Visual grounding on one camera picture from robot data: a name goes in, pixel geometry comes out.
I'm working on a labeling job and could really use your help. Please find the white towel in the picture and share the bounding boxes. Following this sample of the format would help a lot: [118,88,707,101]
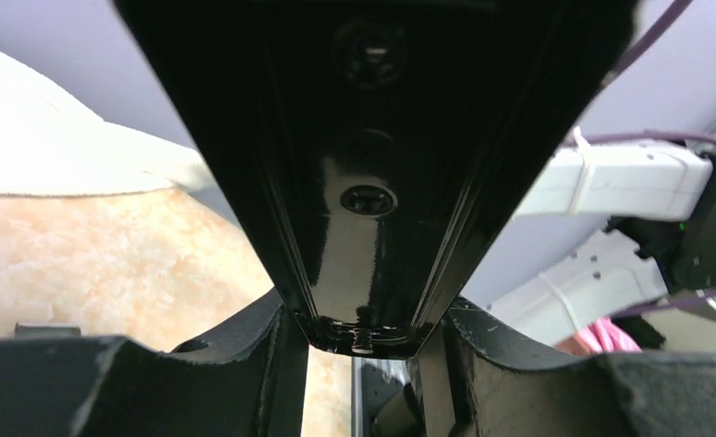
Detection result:
[0,52,216,198]

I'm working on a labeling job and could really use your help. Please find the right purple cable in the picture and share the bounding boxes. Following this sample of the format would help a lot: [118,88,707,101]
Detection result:
[559,0,716,320]

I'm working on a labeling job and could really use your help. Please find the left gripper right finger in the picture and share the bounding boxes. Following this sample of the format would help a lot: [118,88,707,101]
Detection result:
[418,298,716,437]

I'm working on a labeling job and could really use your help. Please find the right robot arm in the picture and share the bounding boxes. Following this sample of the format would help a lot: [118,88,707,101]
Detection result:
[488,134,716,352]

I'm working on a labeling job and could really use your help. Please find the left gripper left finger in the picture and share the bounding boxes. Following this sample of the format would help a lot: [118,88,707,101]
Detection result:
[0,292,308,436]

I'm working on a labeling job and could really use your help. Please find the black stapler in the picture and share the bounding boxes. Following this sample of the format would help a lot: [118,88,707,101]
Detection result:
[115,1,638,359]

